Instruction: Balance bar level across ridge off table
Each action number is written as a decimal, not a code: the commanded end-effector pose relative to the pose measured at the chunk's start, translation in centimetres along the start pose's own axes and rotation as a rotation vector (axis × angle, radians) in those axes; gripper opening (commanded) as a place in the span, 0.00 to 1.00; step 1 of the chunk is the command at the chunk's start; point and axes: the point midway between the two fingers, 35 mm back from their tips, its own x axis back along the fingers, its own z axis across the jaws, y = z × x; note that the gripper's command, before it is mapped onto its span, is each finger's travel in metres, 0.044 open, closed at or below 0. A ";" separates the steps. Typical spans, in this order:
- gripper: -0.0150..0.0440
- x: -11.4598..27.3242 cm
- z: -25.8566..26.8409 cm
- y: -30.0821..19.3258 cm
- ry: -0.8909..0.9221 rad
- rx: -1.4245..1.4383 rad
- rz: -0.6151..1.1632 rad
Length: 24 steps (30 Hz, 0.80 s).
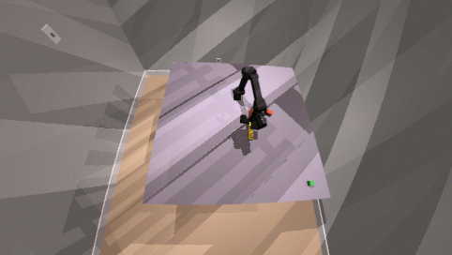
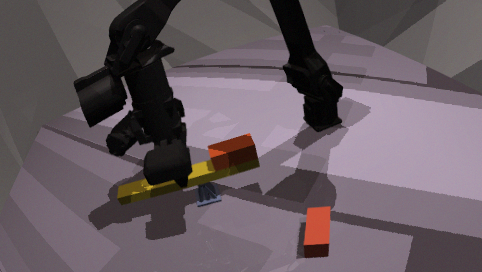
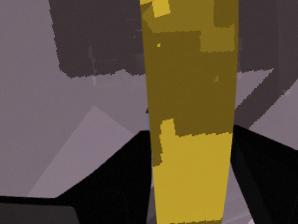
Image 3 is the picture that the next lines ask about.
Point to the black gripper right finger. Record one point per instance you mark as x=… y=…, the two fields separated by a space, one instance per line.
x=267 y=173

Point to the yellow bar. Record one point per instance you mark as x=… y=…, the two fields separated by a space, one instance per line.
x=191 y=53

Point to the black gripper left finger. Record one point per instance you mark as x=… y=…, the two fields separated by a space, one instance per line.
x=117 y=192

